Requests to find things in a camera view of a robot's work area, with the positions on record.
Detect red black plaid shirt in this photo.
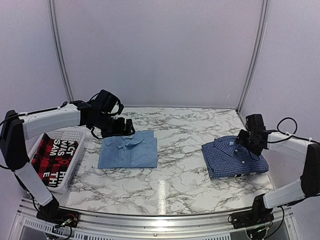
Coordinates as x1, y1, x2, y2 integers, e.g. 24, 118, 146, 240
31, 133, 79, 188

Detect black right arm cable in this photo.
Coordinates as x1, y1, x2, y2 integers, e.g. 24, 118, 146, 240
264, 117, 320, 146

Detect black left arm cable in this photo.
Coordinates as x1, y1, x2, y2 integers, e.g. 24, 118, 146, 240
0, 101, 68, 171

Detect white plastic laundry basket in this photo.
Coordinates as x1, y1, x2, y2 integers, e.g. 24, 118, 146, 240
29, 128, 86, 194

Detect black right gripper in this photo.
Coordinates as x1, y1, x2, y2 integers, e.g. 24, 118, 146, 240
235, 129, 263, 156

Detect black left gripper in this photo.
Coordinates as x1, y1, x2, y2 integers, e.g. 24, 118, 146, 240
91, 111, 135, 138

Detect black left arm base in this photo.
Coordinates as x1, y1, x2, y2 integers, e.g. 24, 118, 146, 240
34, 196, 80, 228

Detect aluminium front frame rail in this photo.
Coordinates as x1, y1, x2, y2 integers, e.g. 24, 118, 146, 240
7, 198, 301, 240

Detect aluminium corner post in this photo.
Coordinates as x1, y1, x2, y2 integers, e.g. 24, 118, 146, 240
48, 0, 74, 102
236, 0, 270, 114

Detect blue checked shirt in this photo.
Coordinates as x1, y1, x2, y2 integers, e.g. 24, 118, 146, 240
201, 135, 269, 179

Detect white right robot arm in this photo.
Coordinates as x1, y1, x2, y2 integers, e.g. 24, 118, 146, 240
236, 113, 320, 224

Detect left aluminium corner post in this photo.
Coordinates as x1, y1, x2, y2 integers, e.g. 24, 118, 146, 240
48, 0, 74, 102

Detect light blue long sleeve shirt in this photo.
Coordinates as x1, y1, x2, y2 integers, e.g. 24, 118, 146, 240
97, 131, 158, 169

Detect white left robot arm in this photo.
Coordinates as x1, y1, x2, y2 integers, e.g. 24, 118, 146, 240
0, 90, 136, 223

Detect right aluminium corner post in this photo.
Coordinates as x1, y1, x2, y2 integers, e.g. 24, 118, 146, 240
236, 0, 270, 114

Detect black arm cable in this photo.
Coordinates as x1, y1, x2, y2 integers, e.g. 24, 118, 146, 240
0, 101, 68, 171
264, 117, 320, 146

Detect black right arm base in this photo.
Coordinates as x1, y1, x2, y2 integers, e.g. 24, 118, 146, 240
228, 194, 274, 229

